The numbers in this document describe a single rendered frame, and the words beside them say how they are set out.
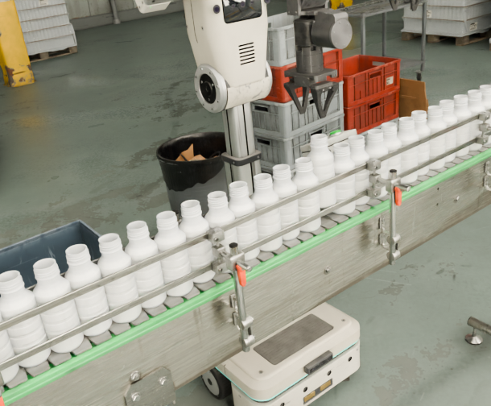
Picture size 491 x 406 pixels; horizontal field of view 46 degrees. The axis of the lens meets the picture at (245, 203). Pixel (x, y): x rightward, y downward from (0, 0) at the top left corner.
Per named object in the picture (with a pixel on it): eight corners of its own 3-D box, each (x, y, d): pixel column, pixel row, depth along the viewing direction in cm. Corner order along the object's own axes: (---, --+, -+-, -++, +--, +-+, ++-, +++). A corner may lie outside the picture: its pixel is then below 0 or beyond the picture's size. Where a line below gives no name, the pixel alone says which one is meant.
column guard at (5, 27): (10, 88, 792) (-13, 4, 745) (2, 84, 821) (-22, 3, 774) (38, 81, 812) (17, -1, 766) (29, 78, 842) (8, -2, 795)
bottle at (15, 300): (43, 369, 96) (16, 286, 89) (9, 369, 97) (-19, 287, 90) (57, 345, 101) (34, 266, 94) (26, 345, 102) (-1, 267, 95)
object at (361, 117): (348, 138, 409) (348, 109, 400) (307, 129, 438) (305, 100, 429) (400, 116, 443) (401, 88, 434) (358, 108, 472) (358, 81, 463)
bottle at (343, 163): (356, 205, 140) (355, 140, 133) (354, 216, 135) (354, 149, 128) (331, 205, 141) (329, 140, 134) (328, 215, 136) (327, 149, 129)
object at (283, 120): (286, 139, 355) (283, 104, 345) (240, 129, 382) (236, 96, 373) (345, 113, 392) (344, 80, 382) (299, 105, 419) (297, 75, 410)
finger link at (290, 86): (307, 121, 123) (303, 77, 119) (284, 115, 129) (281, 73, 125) (329, 113, 127) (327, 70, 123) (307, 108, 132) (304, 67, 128)
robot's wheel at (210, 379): (211, 363, 214) (223, 356, 217) (192, 361, 228) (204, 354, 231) (227, 403, 215) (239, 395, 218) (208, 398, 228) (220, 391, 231)
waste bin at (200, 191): (203, 282, 300) (185, 168, 272) (159, 252, 333) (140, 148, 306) (270, 250, 323) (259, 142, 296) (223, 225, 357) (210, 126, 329)
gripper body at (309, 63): (315, 84, 117) (314, 48, 114) (283, 79, 125) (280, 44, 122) (338, 78, 121) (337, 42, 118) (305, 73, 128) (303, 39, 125)
